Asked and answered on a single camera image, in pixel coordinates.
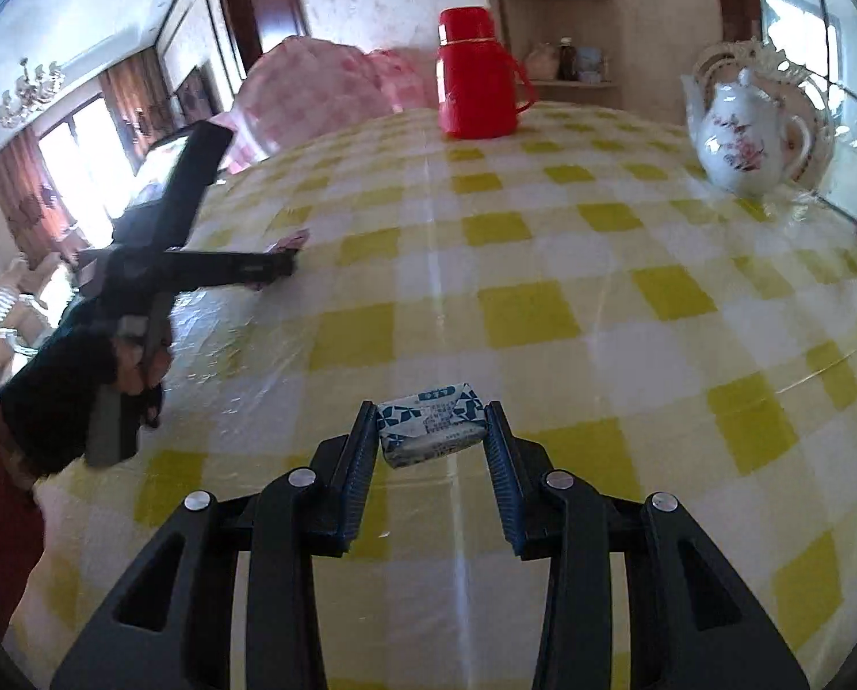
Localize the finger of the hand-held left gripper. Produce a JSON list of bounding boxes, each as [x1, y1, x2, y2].
[[166, 250, 299, 293], [161, 122, 234, 254]]

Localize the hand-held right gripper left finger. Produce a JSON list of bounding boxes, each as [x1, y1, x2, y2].
[[49, 398, 379, 690]]

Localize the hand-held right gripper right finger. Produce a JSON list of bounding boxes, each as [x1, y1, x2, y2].
[[482, 398, 810, 690]]

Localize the small pink purple packet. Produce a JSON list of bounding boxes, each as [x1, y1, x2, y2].
[[256, 228, 311, 292]]

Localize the small white blue packet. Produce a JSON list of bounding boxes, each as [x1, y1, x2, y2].
[[374, 384, 488, 472]]

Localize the person's left hand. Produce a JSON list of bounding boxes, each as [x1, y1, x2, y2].
[[0, 331, 169, 481]]

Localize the brown patterned curtain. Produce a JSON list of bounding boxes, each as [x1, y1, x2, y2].
[[101, 50, 185, 159]]

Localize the white carved armchair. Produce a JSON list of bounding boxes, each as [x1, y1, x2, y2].
[[0, 251, 66, 382]]

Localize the pink checkered cloth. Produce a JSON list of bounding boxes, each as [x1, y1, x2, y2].
[[216, 36, 438, 174]]

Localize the dark wooden door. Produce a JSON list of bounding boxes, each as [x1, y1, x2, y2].
[[216, 0, 307, 73]]

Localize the crystal chandelier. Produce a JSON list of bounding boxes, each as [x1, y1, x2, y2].
[[0, 61, 66, 127]]

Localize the yellow checkered tablecloth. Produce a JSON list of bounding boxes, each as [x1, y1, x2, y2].
[[12, 104, 857, 690]]

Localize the red thermos jug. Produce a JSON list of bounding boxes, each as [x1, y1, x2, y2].
[[434, 6, 539, 139]]

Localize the white floral teapot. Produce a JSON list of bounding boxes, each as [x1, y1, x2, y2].
[[682, 66, 812, 198]]

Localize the glass panel partition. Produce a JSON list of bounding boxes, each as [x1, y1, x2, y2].
[[752, 0, 857, 231]]

